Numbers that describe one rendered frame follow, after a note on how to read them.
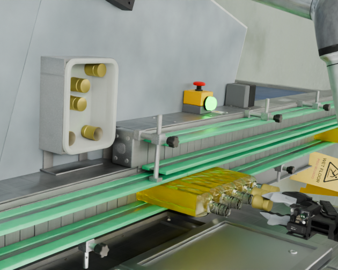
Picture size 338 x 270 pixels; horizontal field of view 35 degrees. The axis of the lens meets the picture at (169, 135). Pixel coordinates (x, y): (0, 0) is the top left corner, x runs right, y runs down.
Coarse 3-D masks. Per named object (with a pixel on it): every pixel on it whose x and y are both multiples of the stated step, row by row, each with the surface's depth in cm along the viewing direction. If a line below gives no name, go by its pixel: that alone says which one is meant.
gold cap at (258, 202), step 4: (256, 196) 137; (260, 196) 137; (252, 200) 137; (256, 200) 137; (260, 200) 136; (264, 200) 136; (268, 200) 135; (252, 204) 137; (256, 204) 136; (260, 204) 136; (264, 204) 135; (268, 204) 135; (272, 204) 137; (260, 208) 136; (264, 208) 135; (268, 208) 136
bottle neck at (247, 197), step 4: (236, 192) 141; (240, 192) 140; (244, 192) 140; (236, 196) 140; (240, 196) 140; (244, 196) 139; (248, 196) 138; (252, 196) 140; (244, 200) 139; (248, 200) 138; (248, 204) 139
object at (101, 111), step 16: (80, 64) 134; (112, 64) 133; (64, 80) 122; (96, 80) 137; (112, 80) 135; (64, 96) 122; (80, 96) 136; (96, 96) 138; (112, 96) 136; (64, 112) 123; (80, 112) 137; (96, 112) 139; (112, 112) 136; (64, 128) 124; (80, 128) 138; (112, 128) 137; (64, 144) 124; (80, 144) 132; (96, 144) 134
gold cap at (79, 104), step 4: (72, 96) 131; (76, 96) 131; (72, 100) 130; (76, 100) 129; (80, 100) 130; (84, 100) 131; (72, 104) 130; (76, 104) 129; (80, 104) 130; (84, 104) 131; (72, 108) 131; (76, 108) 130; (80, 108) 130; (84, 108) 131
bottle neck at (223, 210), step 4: (212, 204) 131; (216, 204) 131; (220, 204) 131; (224, 204) 131; (208, 208) 131; (212, 208) 131; (216, 208) 130; (220, 208) 130; (224, 208) 129; (228, 208) 131; (212, 212) 131; (216, 212) 130; (220, 212) 130; (224, 212) 129; (228, 212) 131; (224, 216) 130; (228, 216) 130
